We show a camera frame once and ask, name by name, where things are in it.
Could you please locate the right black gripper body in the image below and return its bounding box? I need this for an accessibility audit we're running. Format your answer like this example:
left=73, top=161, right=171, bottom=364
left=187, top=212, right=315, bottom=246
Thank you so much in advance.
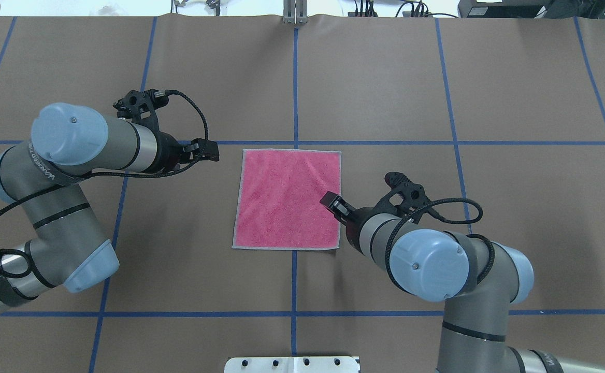
left=320, top=191, right=360, bottom=227

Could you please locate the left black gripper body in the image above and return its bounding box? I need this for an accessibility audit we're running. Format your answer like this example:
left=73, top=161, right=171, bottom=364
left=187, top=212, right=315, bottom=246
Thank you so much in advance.
left=180, top=139, right=220, bottom=164

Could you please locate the pink grey-backed towel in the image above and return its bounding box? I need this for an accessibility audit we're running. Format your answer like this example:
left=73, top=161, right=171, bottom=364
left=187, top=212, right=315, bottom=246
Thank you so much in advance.
left=232, top=149, right=342, bottom=251

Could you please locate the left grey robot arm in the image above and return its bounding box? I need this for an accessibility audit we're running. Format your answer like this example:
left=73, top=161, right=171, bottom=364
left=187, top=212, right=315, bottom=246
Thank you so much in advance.
left=0, top=97, right=220, bottom=313

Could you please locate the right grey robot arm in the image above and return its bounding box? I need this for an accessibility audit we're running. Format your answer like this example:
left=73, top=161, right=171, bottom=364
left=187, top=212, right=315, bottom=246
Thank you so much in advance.
left=321, top=188, right=605, bottom=372

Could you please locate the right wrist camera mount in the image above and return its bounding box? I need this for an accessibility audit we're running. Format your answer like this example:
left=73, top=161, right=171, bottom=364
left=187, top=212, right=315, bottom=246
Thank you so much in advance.
left=372, top=171, right=431, bottom=218

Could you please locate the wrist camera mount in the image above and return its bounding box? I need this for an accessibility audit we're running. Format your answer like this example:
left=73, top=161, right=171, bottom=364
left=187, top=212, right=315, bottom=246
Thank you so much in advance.
left=372, top=171, right=431, bottom=218
left=112, top=88, right=169, bottom=132

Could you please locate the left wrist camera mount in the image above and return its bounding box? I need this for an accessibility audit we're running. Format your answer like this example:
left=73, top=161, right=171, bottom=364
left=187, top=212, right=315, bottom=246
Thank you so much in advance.
left=112, top=88, right=169, bottom=132

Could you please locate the right braided black cable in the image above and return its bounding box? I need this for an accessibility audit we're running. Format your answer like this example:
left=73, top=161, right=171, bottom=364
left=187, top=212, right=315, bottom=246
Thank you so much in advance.
left=384, top=198, right=496, bottom=294

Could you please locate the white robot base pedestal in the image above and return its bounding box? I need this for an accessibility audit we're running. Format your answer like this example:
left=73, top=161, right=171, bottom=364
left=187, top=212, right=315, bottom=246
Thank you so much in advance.
left=224, top=356, right=361, bottom=372

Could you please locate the aluminium frame post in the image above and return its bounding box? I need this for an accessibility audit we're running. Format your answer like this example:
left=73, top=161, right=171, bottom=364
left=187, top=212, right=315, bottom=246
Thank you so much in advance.
left=282, top=0, right=309, bottom=25

